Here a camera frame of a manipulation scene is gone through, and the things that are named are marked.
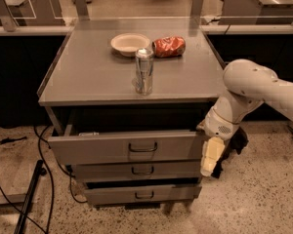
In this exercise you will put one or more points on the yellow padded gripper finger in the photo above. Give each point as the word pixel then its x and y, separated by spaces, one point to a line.
pixel 212 151

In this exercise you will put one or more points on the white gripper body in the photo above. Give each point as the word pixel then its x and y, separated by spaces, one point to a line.
pixel 217 125

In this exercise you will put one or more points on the grey top drawer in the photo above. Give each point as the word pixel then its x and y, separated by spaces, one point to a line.
pixel 125 147

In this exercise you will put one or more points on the grey drawer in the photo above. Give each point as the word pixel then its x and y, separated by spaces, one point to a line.
pixel 136 171
pixel 125 147
pixel 142 194

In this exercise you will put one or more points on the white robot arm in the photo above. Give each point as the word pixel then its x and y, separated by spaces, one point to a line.
pixel 247 86

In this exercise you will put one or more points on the grey middle drawer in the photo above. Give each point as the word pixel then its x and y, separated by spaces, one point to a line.
pixel 136 171

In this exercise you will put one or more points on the grey drawer cabinet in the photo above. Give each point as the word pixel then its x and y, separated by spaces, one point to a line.
pixel 91 87

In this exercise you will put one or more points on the grey bottom drawer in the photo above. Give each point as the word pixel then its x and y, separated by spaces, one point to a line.
pixel 142 194

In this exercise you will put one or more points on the white object inside drawer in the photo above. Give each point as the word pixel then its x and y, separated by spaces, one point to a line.
pixel 89 134

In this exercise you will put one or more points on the dark cloth bag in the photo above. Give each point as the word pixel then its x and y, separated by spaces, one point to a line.
pixel 237 143

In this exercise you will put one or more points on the crushed orange soda can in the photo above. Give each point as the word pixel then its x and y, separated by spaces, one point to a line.
pixel 168 47

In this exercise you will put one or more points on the silver tall drink can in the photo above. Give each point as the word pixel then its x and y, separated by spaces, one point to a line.
pixel 144 71

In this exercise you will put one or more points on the white paper bowl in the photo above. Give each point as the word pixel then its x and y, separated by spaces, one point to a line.
pixel 128 43

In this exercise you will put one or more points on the black bar on floor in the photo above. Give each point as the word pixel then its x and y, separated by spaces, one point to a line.
pixel 26 206

